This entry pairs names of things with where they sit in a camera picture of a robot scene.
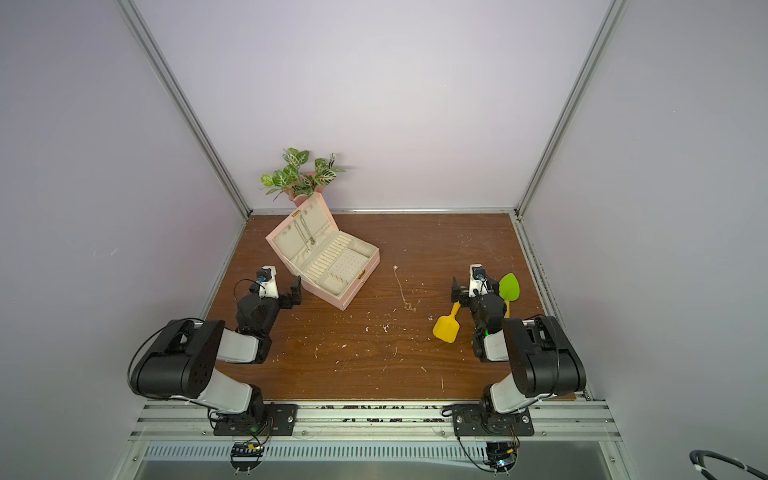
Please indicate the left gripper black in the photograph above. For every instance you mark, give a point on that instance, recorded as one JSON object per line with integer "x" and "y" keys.
{"x": 294, "y": 296}

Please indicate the pink jewelry box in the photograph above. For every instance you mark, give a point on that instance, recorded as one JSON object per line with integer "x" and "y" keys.
{"x": 334, "y": 265}

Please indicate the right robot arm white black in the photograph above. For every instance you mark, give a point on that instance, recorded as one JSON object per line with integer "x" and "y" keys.
{"x": 542, "y": 362}

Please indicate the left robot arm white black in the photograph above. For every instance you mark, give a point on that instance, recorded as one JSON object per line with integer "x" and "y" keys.
{"x": 178, "y": 362}

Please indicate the yellow toy shovel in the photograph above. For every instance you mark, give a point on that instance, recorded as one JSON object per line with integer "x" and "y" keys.
{"x": 447, "y": 327}

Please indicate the green toy trowel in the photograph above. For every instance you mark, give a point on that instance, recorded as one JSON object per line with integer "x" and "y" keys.
{"x": 509, "y": 291}

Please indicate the potted plant pink vase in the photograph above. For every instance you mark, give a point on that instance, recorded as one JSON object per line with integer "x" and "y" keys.
{"x": 296, "y": 184}

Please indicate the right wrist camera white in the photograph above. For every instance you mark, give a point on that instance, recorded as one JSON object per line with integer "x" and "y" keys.
{"x": 478, "y": 280}

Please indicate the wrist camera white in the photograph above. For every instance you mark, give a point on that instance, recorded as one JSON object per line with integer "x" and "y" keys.
{"x": 478, "y": 280}
{"x": 265, "y": 285}

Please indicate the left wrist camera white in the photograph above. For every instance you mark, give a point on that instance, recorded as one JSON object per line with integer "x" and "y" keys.
{"x": 265, "y": 285}

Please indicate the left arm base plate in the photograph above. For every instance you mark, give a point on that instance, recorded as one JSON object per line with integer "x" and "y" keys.
{"x": 274, "y": 419}

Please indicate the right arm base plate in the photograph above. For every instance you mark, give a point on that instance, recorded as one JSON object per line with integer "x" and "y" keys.
{"x": 474, "y": 420}

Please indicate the aluminium front rail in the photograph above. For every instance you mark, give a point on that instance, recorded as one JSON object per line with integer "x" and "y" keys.
{"x": 413, "y": 420}

